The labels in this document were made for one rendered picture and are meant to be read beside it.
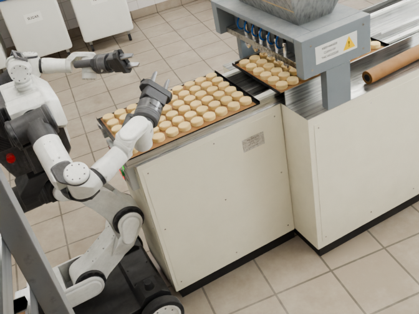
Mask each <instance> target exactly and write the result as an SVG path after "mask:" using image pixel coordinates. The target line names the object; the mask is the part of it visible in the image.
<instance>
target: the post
mask: <svg viewBox="0 0 419 314"><path fill-rule="evenodd" d="M0 235H1V236H2V238H3V240H4V241H5V243H6V245H7V247H8V249H9V251H10V252H11V254H12V256H13V257H14V260H15V261H16V263H17V265H18V267H19V268H20V270H21V272H22V274H23V276H24V278H25V279H26V281H27V283H28V284H29V286H30V288H31V290H32V292H33V294H34V295H35V297H36V298H37V301H38V302H39V304H40V306H41V308H42V309H43V311H44V313H45V314H75V313H74V311H73V309H72V307H71V305H70V303H69V301H68V299H67V297H66V295H65V293H64V291H63V289H62V287H61V285H60V283H59V281H58V279H57V277H56V275H55V273H54V271H53V269H52V267H51V265H50V263H49V261H48V259H47V257H46V255H45V253H44V251H43V249H42V247H41V245H40V243H39V241H38V240H37V237H36V235H35V233H34V231H33V230H32V228H31V226H30V224H29V222H28V220H27V218H26V216H25V214H24V212H23V210H22V208H21V206H20V204H19V202H18V200H17V198H16V196H15V194H14V192H13V190H12V188H11V186H10V184H9V183H8V181H7V179H6V177H5V175H4V173H3V171H2V169H1V167H0Z"/></svg>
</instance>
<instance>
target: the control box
mask: <svg viewBox="0 0 419 314"><path fill-rule="evenodd" d="M107 144H108V146H109V147H110V149H111V148H112V147H113V141H112V140H111V139H110V138H109V139H107ZM123 167H124V169H123V168H122V167H121V168H120V169H119V170H121V169H122V170H123V172H124V174H125V176H124V177H123V178H124V180H125V181H126V182H127V183H128V185H129V186H130V187H131V189H132V190H133V191H135V190H138V189H140V187H139V185H138V181H137V177H136V175H135V172H134V169H133V167H132V168H129V169H127V167H126V166H125V164H124V165H123ZM119 172H120V171H119Z"/></svg>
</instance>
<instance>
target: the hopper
mask: <svg viewBox="0 0 419 314"><path fill-rule="evenodd" d="M240 1H242V2H244V3H246V4H249V5H251V6H254V7H256V8H258V9H260V10H263V11H265V12H268V13H270V14H272V15H275V16H277V17H280V18H281V19H284V20H286V21H289V22H291V23H293V24H296V25H298V26H300V25H303V24H305V23H307V22H310V21H313V20H315V19H318V18H320V17H322V16H325V15H328V14H330V13H332V11H333V10H334V7H335V6H336V4H337V2H338V0H240Z"/></svg>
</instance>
